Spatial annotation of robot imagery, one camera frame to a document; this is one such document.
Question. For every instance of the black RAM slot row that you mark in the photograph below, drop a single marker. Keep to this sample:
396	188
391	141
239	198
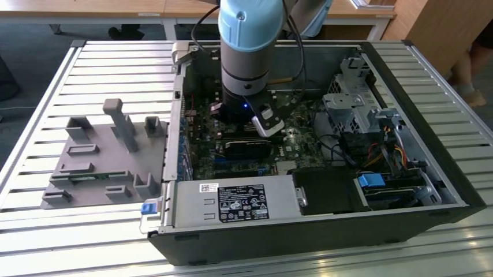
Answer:
236	135

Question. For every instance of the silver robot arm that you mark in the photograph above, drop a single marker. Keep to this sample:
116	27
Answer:
247	63

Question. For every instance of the blue case latch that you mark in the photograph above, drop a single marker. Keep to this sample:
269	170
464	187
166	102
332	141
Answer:
150	208

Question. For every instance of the grey parts rack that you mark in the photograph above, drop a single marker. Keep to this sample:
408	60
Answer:
105	161

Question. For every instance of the person's bare legs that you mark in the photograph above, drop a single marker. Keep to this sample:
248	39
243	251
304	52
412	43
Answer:
464	72

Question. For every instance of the stack of papers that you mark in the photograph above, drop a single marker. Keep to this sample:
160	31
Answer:
369	3

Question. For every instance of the black waste bin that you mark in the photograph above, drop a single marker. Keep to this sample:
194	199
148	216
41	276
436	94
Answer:
7	83

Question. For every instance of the green RAM stick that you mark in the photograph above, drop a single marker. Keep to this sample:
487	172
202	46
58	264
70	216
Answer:
98	176

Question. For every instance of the black drive box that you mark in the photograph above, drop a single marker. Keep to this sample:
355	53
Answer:
328	190

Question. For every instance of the person's dark shoes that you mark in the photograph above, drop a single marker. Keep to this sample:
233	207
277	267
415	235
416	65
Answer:
126	32

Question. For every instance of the metal disk bay cage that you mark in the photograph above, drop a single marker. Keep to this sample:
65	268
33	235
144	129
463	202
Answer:
343	109

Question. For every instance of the black PC case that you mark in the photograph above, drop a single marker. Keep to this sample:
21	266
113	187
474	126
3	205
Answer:
269	245

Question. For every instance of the blue disk carrier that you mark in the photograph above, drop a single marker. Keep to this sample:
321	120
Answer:
371	181

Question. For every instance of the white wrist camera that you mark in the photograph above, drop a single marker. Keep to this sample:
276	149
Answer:
269	122

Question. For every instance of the green motherboard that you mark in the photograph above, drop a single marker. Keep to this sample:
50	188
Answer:
297	141

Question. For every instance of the black graphics card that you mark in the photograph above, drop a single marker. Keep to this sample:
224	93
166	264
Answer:
249	148

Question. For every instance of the silver power supply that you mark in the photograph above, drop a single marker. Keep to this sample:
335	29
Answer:
189	199

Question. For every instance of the silver chipset heatsink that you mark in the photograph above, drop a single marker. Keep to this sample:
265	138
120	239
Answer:
287	167

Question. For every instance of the wooden cabinet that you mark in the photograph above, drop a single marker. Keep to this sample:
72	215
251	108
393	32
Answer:
443	29

